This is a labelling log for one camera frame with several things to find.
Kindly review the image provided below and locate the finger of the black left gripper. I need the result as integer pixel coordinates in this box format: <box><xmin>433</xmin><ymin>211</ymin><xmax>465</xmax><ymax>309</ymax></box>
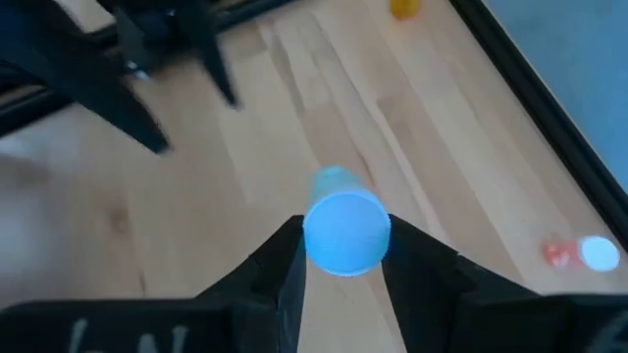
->
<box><xmin>179</xmin><ymin>0</ymin><xmax>242</xmax><ymax>109</ymax></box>
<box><xmin>0</xmin><ymin>0</ymin><xmax>172</xmax><ymax>155</ymax></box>

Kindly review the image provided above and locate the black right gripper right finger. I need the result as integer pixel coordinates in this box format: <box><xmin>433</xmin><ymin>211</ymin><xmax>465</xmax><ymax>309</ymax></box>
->
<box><xmin>381</xmin><ymin>214</ymin><xmax>628</xmax><ymax>353</ymax></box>

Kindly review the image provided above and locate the small pale green pill bottle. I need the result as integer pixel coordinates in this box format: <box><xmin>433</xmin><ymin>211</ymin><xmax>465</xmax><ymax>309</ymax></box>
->
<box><xmin>302</xmin><ymin>165</ymin><xmax>393</xmax><ymax>278</ymax></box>

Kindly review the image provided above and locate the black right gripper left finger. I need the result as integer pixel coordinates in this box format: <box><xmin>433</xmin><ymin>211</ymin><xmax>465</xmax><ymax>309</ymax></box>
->
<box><xmin>0</xmin><ymin>214</ymin><xmax>307</xmax><ymax>353</ymax></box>

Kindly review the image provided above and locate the small red pill bottle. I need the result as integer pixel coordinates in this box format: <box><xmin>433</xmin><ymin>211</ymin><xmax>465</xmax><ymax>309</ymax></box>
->
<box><xmin>542</xmin><ymin>234</ymin><xmax>622</xmax><ymax>274</ymax></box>

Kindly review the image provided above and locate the black aluminium table frame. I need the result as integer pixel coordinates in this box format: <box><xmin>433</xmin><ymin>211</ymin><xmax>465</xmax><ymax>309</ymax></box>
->
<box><xmin>0</xmin><ymin>0</ymin><xmax>628</xmax><ymax>241</ymax></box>

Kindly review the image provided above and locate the large orange pill bottle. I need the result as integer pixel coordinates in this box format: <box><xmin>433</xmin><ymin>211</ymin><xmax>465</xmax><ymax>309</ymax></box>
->
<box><xmin>389</xmin><ymin>0</ymin><xmax>422</xmax><ymax>22</ymax></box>

